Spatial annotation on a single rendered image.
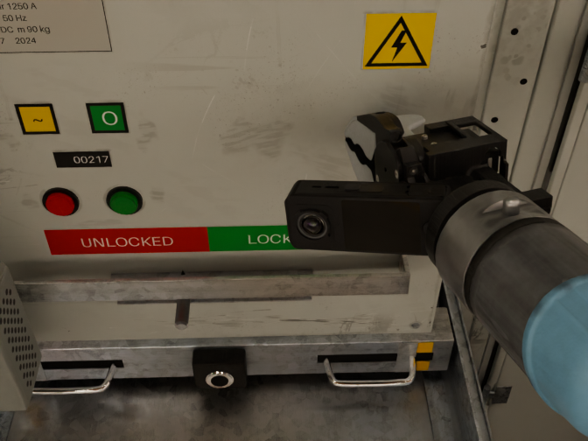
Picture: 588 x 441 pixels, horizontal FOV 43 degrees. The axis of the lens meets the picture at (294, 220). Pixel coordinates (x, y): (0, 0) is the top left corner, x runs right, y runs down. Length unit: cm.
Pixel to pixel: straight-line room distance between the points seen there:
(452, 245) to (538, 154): 47
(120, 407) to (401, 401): 33
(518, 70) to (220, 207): 35
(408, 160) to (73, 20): 28
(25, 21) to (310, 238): 28
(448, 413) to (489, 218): 50
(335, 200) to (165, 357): 43
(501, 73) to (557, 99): 8
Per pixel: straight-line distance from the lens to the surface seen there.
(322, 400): 92
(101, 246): 78
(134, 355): 89
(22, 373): 80
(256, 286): 75
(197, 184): 71
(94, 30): 63
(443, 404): 93
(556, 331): 39
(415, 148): 54
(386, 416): 91
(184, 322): 77
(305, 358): 89
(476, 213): 46
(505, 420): 133
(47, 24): 63
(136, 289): 76
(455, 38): 63
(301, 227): 52
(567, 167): 92
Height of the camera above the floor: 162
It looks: 44 degrees down
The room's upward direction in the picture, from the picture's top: straight up
